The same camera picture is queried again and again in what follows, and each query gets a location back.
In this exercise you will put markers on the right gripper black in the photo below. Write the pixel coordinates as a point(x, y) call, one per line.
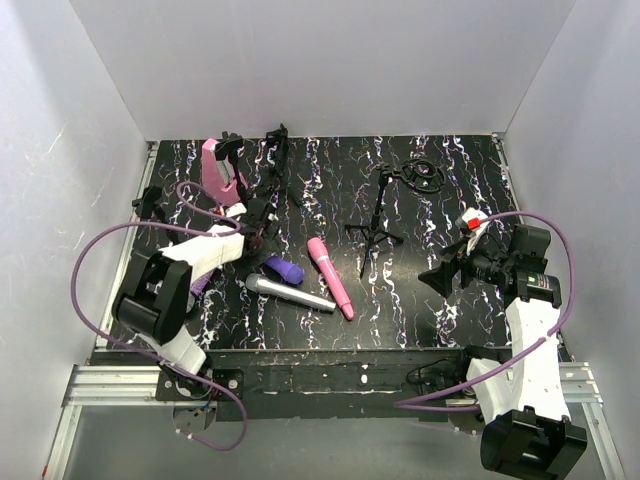
point(455, 270)

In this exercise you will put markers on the black tripod shock-mount stand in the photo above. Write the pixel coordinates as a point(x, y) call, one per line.
point(420, 176)

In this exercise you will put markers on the black round-base clip stand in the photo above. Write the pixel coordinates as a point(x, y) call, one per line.
point(231, 143)

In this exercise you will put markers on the purple matte microphone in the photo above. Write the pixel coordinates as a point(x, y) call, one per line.
point(289, 272)

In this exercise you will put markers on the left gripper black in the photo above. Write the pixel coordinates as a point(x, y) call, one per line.
point(257, 212)

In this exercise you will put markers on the silver grey microphone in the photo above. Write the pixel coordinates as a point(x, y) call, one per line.
point(262, 285)

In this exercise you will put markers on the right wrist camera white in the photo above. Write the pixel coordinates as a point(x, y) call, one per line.
point(473, 224)

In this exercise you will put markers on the pink metronome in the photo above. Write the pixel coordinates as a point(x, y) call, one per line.
point(217, 177)

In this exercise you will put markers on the black folded tripod stand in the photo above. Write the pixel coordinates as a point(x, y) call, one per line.
point(276, 147)

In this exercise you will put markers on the purple glitter microphone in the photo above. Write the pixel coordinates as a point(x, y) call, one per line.
point(199, 285)

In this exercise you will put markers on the black left-edge clip stand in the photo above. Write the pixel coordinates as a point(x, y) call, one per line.
point(147, 205)

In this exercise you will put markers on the pink microphone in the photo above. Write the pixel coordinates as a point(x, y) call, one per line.
point(320, 255)

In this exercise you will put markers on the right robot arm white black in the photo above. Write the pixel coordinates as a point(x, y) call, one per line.
point(528, 432)

